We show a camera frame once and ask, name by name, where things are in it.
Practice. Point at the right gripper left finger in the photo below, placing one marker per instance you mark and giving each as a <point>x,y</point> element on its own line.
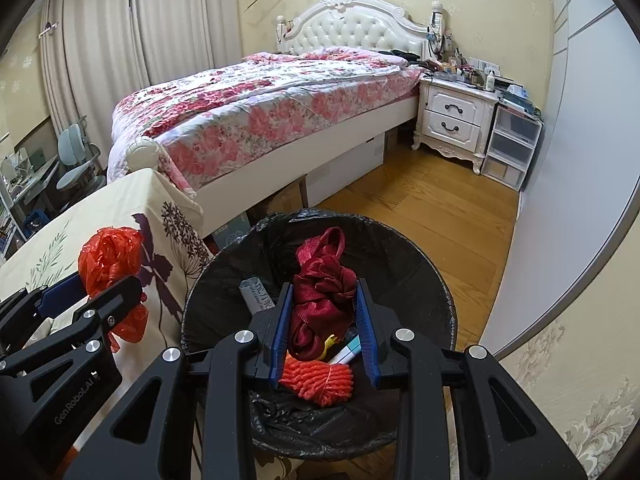
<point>149,433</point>

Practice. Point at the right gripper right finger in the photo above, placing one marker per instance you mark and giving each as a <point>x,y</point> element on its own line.
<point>467,396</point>

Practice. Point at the red plastic bag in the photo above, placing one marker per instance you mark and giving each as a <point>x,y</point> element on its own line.
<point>109,256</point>

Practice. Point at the white camel milk box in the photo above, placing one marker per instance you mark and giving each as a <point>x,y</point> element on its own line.
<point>255,295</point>

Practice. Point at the red foam fruit net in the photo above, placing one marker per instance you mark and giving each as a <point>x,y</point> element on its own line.
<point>318,382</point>

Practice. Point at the dark red ribbon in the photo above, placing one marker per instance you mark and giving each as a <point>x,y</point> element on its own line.
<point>324,293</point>

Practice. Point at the study desk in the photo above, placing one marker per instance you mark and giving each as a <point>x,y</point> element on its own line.
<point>21,182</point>

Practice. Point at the cream floral bed sheet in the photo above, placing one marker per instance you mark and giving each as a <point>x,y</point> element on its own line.
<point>140,226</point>

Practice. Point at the grey desk chair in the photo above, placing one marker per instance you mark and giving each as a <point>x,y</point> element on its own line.
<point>80,159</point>

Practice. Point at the white round bedpost knob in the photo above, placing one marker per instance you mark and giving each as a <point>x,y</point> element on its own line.
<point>143,153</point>

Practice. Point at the bed with pink floral quilt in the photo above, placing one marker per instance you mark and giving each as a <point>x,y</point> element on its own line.
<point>232,136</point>

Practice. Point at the cardboard box under bed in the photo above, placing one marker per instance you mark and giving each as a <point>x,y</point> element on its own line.
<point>289,199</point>

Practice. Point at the plastic drawer unit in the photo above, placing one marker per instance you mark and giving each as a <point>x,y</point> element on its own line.
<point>511,146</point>

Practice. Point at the white storage box under bed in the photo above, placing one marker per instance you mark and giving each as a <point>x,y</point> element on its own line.
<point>340,172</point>

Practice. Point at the white nightstand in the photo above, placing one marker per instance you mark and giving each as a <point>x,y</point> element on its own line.
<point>454,119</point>

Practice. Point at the beige curtains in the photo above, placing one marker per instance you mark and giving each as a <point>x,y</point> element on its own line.
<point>96,52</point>

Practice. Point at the white tufted headboard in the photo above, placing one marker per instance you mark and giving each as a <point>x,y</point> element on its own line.
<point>375,25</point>

